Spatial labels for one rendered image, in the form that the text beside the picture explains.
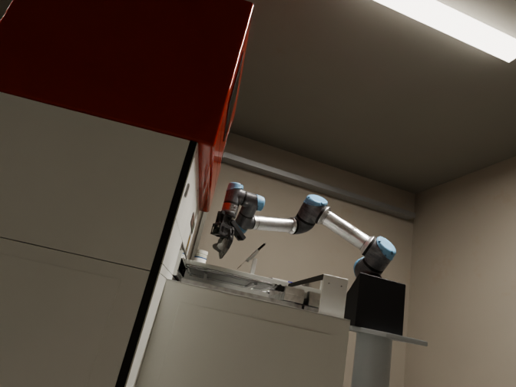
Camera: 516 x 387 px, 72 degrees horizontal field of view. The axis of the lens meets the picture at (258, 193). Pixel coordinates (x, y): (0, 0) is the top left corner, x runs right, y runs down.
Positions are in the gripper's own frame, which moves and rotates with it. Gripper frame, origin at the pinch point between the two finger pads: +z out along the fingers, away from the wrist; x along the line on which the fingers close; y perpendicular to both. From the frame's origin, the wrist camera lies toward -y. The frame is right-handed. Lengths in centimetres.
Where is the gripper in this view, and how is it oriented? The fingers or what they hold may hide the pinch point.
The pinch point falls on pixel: (222, 256)
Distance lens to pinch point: 165.1
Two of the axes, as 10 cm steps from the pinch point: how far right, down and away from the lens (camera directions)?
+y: -7.3, -3.7, -5.7
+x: 6.5, -1.3, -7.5
